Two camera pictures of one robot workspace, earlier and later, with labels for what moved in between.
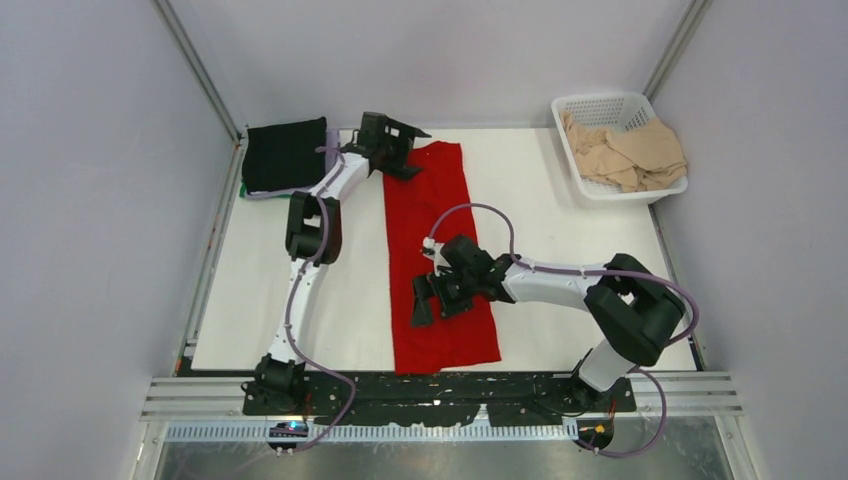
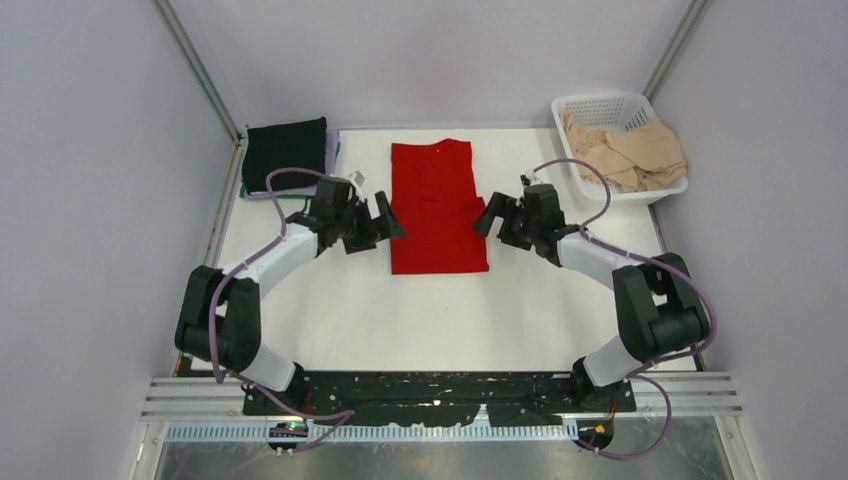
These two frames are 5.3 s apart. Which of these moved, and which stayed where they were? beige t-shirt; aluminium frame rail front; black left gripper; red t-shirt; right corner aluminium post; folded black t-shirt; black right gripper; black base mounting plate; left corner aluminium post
Moved: red t-shirt; black left gripper; black right gripper
Stayed: aluminium frame rail front; black base mounting plate; beige t-shirt; folded black t-shirt; left corner aluminium post; right corner aluminium post
